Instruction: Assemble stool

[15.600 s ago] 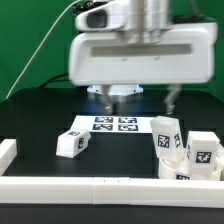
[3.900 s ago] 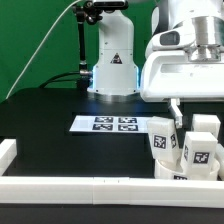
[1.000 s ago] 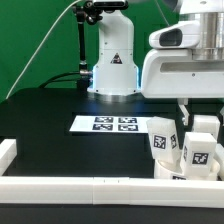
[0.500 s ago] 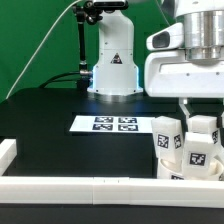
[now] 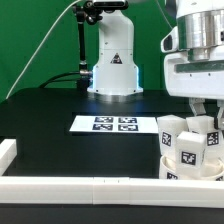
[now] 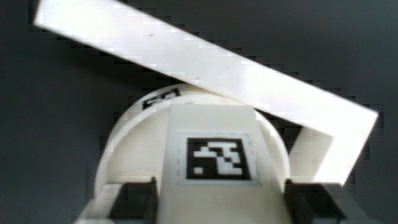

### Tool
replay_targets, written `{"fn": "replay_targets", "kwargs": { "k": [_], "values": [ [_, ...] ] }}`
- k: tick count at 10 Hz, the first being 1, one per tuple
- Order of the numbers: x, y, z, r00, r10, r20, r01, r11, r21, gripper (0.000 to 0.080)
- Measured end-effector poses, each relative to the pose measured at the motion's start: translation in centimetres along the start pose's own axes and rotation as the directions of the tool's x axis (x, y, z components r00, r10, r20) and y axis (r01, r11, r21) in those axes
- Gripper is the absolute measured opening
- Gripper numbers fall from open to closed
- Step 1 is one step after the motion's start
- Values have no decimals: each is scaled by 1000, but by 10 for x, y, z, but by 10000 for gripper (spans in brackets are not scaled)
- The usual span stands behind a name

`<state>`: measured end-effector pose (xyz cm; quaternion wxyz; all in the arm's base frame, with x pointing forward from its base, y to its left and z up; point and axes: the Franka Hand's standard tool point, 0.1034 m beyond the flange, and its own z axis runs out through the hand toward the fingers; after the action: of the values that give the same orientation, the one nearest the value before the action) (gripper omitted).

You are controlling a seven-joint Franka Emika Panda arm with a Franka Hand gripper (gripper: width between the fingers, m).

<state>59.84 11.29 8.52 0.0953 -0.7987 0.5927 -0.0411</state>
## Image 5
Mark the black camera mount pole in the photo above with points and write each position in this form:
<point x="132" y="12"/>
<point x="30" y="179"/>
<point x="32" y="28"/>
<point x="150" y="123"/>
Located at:
<point x="85" y="74"/>

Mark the white U-shaped fence frame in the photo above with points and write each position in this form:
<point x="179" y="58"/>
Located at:
<point x="124" y="191"/>

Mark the black camera on pole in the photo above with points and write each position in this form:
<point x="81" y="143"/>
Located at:
<point x="106" y="4"/>

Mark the white round stool seat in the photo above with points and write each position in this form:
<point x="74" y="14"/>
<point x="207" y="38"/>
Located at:
<point x="212" y="170"/>

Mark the white paper with tags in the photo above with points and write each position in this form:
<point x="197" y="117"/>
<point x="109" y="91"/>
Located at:
<point x="114" y="124"/>

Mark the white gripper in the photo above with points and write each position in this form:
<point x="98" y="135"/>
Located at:
<point x="197" y="80"/>

